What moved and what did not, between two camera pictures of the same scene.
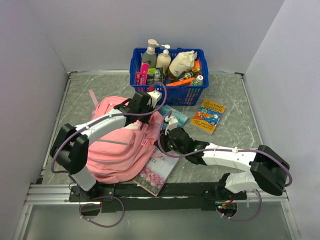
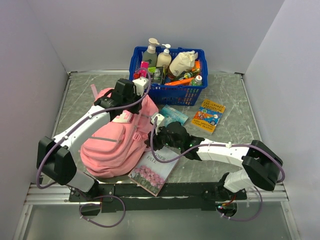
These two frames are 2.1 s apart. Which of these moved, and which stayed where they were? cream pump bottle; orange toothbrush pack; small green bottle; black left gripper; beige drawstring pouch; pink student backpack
Moved: pink student backpack; black left gripper
Stayed: beige drawstring pouch; cream pump bottle; small green bottle; orange toothbrush pack
